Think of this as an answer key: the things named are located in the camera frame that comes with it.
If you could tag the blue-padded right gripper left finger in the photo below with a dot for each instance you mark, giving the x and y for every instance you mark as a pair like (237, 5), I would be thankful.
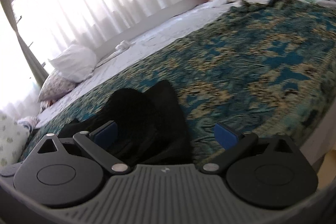
(94, 145)

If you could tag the knotted white cloth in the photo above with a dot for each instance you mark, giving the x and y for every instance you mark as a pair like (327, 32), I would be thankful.
(122, 46)

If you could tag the teal patterned bedspread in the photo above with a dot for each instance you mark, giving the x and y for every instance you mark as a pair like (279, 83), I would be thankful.
(261, 68)

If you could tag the white plain pillow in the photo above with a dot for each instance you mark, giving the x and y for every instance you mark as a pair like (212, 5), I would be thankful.
(76, 63)

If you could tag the striped cloth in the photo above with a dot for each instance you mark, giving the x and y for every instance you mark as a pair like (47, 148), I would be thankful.
(29, 123)

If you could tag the white bed sheet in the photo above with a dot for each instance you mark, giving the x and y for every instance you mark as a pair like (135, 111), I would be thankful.
(140, 48)

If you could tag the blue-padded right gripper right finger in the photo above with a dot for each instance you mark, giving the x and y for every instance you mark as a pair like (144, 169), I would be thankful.
(236, 145)

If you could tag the green floral white pillow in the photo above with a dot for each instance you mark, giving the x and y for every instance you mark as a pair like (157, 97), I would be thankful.
(13, 138)

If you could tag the black pants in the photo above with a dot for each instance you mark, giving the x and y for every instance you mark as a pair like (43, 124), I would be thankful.
(150, 127)

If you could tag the white sheer curtain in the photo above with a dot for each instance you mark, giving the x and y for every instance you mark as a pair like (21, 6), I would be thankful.
(50, 26)

